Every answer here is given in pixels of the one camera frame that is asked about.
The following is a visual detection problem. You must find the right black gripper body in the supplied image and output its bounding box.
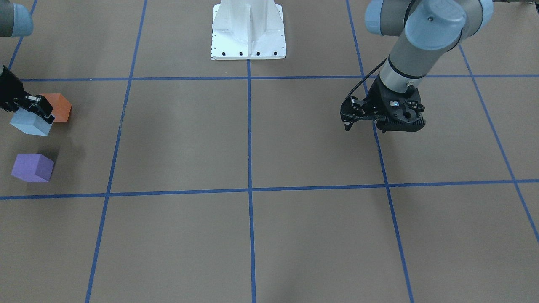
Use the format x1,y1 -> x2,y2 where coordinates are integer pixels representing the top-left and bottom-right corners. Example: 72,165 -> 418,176
0,65 -> 27,112

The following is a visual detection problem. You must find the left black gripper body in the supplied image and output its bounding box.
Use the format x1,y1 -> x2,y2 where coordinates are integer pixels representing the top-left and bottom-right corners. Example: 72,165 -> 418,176
366,77 -> 426,132

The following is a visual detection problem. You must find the light blue foam block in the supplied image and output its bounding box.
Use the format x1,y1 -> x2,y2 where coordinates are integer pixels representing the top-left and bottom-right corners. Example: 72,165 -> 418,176
10,109 -> 52,136

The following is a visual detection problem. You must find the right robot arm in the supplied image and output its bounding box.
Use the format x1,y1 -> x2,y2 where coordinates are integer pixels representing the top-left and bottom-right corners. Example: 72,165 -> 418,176
0,0 -> 55,125

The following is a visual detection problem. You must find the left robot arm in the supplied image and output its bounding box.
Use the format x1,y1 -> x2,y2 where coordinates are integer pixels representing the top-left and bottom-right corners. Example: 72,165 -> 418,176
362,0 -> 494,132

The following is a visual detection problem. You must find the orange foam block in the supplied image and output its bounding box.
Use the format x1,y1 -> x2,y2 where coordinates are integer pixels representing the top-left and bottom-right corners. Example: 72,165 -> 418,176
41,93 -> 72,122

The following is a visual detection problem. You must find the purple foam block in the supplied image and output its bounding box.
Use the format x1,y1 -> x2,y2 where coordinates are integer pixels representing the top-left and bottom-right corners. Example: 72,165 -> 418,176
11,154 -> 55,183

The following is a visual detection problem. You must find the brown paper table cover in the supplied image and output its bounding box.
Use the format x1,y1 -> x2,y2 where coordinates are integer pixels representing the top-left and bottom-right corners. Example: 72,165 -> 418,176
1,0 -> 538,303

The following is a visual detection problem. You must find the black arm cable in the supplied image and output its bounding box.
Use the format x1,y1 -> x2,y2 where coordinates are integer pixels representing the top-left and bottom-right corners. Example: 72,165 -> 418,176
344,58 -> 388,106

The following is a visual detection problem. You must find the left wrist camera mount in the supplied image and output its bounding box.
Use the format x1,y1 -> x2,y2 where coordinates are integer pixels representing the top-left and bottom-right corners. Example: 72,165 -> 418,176
339,96 -> 379,132

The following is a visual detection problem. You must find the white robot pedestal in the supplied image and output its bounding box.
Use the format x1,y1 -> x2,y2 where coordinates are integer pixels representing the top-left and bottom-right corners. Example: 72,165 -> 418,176
211,0 -> 287,60

